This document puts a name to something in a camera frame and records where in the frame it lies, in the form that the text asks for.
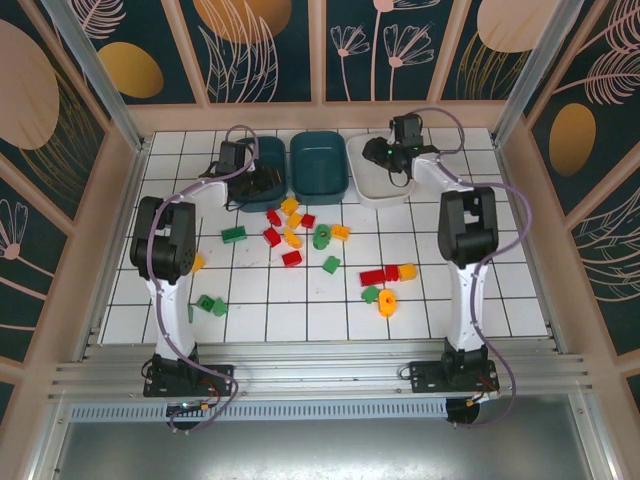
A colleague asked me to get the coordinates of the grey slotted cable duct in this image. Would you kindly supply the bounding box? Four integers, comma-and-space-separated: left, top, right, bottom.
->
69, 398, 449, 422

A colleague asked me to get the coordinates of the white plastic container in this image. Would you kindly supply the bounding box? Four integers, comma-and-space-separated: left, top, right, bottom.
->
345, 133, 417, 211

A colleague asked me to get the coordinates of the yellow lego with hole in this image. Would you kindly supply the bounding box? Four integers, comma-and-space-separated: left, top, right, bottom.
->
377, 289, 399, 318

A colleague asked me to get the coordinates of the teal plastic container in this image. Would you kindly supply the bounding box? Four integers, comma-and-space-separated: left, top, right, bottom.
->
228, 135, 290, 214
288, 130, 350, 207

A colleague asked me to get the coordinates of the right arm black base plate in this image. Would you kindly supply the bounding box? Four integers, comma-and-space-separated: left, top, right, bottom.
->
406, 359, 501, 396

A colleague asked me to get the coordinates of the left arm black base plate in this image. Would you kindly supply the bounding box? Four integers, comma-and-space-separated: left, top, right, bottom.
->
142, 355, 236, 399

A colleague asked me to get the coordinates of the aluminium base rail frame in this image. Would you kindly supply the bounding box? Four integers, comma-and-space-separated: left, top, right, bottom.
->
48, 340, 592, 402

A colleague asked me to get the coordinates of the aluminium corner post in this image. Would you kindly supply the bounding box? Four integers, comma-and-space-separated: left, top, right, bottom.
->
491, 0, 577, 146
40, 0, 150, 152

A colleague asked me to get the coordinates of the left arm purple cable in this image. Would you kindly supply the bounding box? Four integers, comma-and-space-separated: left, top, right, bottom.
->
149, 122, 262, 436

